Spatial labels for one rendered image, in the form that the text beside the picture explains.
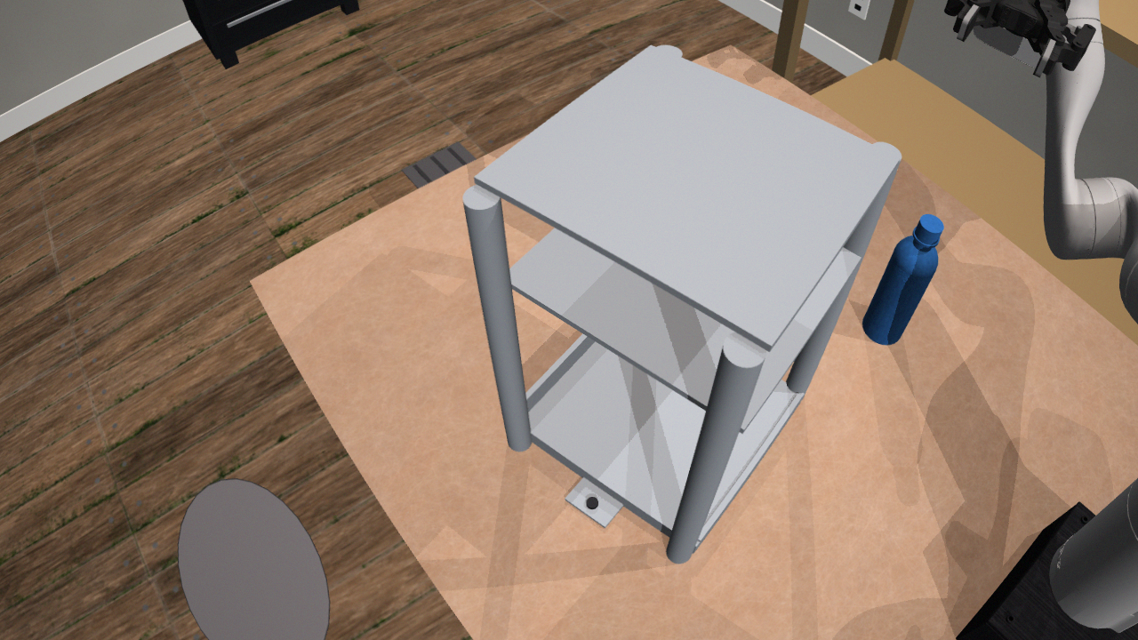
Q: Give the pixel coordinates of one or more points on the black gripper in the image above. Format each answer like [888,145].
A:
[1036,20]

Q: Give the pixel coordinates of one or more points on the blue bottle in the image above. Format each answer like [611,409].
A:
[904,282]

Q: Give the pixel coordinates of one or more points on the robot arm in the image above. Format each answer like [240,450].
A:
[1094,574]

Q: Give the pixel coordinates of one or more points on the grey metal shelving unit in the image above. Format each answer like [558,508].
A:
[683,195]

